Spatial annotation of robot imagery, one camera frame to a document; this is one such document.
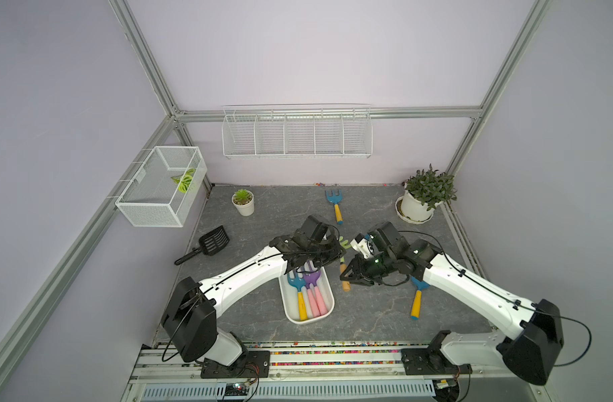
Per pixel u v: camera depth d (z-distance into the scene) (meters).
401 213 1.08
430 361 0.65
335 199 1.15
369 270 0.65
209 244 1.02
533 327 0.41
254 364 0.72
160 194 0.82
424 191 0.94
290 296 0.87
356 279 0.64
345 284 0.70
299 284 0.89
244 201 1.05
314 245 0.65
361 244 0.72
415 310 0.83
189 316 0.41
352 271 0.70
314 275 0.89
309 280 0.90
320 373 0.73
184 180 0.81
